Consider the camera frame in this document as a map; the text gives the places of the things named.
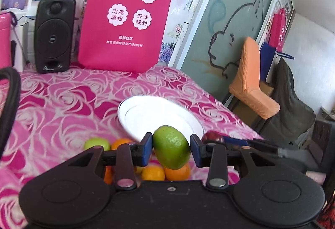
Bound white plate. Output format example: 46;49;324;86
117;96;204;141

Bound orange fruit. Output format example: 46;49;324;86
110;138;133;150
164;163;190;181
141;165;165;181
103;166;113;185

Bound blue bag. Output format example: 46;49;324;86
259;42;295;83

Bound pink tote bag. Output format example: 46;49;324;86
78;0;171;73

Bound black cable loop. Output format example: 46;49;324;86
0;66;22;159

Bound pink thermos bottle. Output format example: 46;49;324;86
0;12;12;69

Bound dark grey covered chair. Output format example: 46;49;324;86
252;58;316;147

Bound green apple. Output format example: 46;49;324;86
84;137;111;151
153;125;190;170

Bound orange covered chair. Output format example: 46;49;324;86
229;37;280;119

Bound black speaker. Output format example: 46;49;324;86
33;0;76;74

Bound pink rose tablecloth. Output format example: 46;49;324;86
1;65;258;228

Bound dark red plum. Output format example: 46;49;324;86
202;131;224;144

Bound small pink hanging bag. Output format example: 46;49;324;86
269;8;286;52

